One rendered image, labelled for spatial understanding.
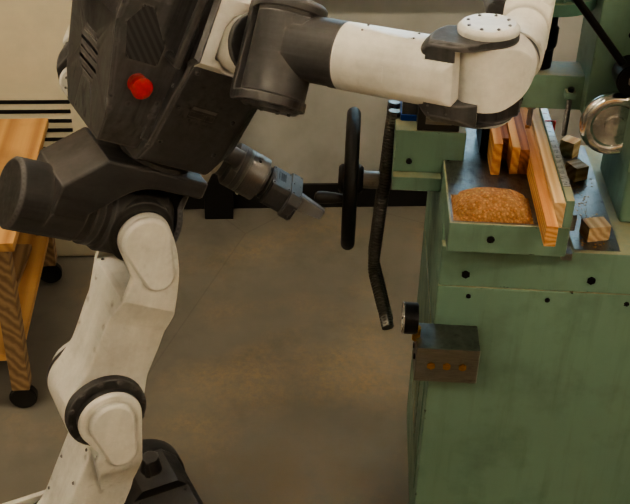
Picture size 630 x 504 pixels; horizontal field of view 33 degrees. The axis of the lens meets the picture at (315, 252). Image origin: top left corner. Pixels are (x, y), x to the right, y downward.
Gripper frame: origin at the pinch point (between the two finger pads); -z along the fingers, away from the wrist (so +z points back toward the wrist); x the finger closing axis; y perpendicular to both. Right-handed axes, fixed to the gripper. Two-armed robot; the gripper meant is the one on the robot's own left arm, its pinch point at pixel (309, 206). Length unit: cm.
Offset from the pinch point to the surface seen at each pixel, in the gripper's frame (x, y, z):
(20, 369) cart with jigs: -32, -92, 29
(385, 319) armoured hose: 3.2, -12.2, -25.7
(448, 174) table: 2.7, 21.0, -17.9
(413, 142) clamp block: -3.0, 21.0, -10.4
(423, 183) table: -1.4, 15.4, -16.3
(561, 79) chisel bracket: -5, 46, -27
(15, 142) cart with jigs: -78, -60, 57
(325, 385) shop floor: -47, -65, -44
